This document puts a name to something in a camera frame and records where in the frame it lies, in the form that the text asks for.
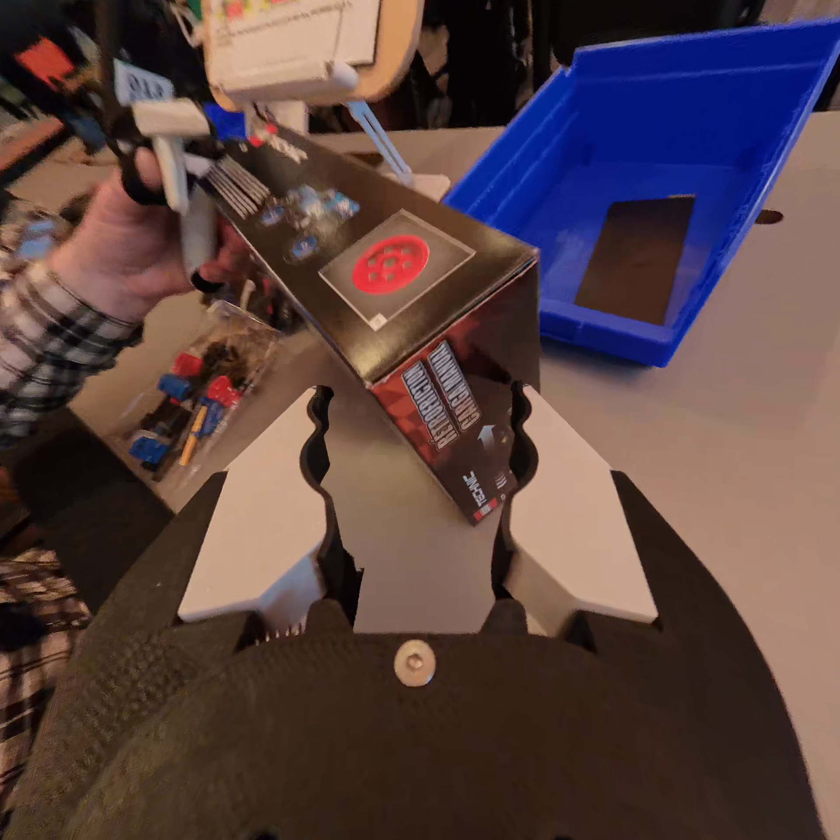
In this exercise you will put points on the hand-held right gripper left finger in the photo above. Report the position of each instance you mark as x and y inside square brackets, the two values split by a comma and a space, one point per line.
[262, 525]

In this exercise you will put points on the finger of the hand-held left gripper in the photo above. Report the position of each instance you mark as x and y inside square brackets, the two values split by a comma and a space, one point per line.
[170, 118]

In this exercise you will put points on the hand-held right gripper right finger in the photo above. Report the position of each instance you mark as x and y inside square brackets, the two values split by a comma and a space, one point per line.
[577, 525]

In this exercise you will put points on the clear bag of toy pieces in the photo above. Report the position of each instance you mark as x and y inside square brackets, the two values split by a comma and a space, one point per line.
[197, 394]

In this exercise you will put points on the dark toy truck box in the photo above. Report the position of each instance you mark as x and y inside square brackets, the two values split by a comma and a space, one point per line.
[328, 229]

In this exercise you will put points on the grey desk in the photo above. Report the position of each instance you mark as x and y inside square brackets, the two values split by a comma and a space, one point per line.
[722, 492]

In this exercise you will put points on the person's left hand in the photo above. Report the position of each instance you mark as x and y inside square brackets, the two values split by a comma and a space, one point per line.
[118, 262]

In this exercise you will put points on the white sign stand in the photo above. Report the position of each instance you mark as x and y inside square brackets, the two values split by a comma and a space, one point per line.
[282, 79]

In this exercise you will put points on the printed instruction sheet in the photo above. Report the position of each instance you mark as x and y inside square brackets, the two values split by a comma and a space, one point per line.
[295, 26]

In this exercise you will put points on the black dotted mat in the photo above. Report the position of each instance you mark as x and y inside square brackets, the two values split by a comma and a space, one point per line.
[85, 512]

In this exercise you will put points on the person's plaid clothing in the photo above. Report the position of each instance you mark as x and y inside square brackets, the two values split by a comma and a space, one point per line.
[33, 656]

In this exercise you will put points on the black flat sheet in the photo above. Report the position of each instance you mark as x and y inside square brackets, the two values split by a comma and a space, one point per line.
[636, 262]

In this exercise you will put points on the blue storage bin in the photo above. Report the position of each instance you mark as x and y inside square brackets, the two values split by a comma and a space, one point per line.
[656, 164]

